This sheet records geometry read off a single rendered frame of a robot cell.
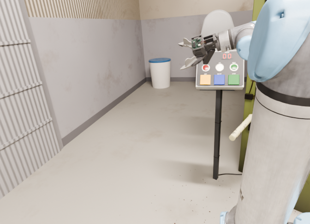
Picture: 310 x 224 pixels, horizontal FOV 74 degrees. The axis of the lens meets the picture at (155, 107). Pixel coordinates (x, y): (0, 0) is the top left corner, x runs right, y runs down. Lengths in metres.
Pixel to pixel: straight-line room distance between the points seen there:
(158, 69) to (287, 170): 4.62
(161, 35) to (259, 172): 5.23
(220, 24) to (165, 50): 1.64
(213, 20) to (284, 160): 4.26
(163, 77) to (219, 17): 1.74
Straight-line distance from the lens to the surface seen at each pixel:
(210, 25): 4.58
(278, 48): 0.28
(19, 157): 2.58
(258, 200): 0.50
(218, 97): 1.76
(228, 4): 5.38
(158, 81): 5.01
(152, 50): 5.64
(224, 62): 1.65
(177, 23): 5.45
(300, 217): 0.78
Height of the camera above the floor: 1.40
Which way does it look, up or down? 21 degrees down
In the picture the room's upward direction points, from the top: 4 degrees counter-clockwise
